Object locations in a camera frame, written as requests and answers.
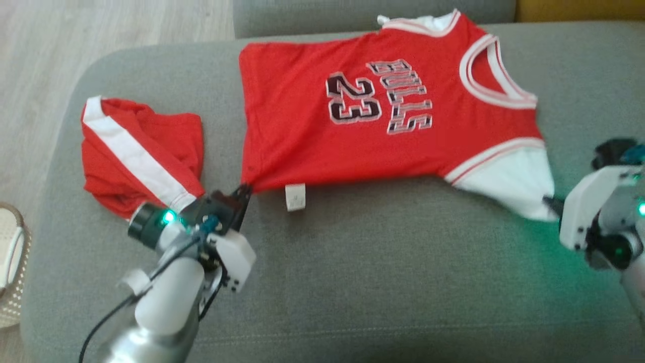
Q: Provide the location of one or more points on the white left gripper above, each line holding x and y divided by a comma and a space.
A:
234, 259

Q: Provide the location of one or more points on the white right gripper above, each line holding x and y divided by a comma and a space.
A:
587, 206

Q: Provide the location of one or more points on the red Bulls 23 jersey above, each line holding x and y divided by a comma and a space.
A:
302, 126

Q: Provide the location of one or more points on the red white-striped Bulls shorts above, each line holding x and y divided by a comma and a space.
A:
111, 171

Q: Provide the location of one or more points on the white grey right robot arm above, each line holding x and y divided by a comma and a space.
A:
635, 272

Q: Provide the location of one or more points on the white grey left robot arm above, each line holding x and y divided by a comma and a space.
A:
166, 297

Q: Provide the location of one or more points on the large yellow sofa back cushion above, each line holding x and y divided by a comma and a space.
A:
579, 9

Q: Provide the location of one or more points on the grey sofa seat cushion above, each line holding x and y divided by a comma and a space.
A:
327, 15

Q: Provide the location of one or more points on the woven laundry basket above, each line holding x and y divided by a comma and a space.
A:
12, 302

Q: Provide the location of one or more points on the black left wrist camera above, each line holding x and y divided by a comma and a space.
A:
221, 204

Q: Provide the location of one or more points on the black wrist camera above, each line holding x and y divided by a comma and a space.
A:
609, 151
221, 204

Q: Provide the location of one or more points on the teal left camera plug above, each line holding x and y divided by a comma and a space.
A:
209, 223

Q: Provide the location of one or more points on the teal camera plug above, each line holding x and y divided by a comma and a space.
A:
209, 223
635, 154

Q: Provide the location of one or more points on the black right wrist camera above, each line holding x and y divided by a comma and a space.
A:
609, 151

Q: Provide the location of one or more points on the teal right camera plug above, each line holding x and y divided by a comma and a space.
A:
635, 154

